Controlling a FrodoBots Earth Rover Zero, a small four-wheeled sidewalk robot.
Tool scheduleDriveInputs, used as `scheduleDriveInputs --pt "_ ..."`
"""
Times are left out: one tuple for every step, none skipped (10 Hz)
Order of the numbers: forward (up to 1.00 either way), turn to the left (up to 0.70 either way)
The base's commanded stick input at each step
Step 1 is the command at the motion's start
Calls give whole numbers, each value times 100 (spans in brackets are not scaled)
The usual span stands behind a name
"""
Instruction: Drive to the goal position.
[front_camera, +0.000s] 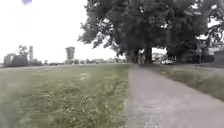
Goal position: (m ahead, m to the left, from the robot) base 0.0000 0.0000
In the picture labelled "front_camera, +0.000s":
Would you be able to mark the white car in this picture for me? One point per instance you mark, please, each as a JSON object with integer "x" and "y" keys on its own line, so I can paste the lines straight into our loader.
{"x": 167, "y": 61}

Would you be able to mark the grey concrete path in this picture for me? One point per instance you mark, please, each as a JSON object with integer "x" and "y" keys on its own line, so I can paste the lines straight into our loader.
{"x": 160, "y": 103}

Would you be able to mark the group of large trees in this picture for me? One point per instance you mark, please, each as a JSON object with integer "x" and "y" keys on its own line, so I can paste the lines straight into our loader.
{"x": 150, "y": 26}

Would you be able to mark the grass strip beside path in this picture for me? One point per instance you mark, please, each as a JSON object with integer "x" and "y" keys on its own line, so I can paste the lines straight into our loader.
{"x": 196, "y": 78}

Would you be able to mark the large grass field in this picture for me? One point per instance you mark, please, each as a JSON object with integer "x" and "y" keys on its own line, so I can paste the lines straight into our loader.
{"x": 63, "y": 93}

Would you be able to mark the distant row of trees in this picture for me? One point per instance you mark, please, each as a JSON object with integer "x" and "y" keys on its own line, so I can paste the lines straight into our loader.
{"x": 90, "y": 61}

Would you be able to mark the low building behind trees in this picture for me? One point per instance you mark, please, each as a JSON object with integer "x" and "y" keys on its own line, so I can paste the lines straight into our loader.
{"x": 208, "y": 50}

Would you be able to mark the distant tall building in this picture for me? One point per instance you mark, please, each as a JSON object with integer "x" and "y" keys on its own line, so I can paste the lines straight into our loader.
{"x": 30, "y": 53}

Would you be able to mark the tall grey tower building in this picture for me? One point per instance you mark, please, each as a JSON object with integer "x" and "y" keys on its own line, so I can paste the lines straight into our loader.
{"x": 70, "y": 53}

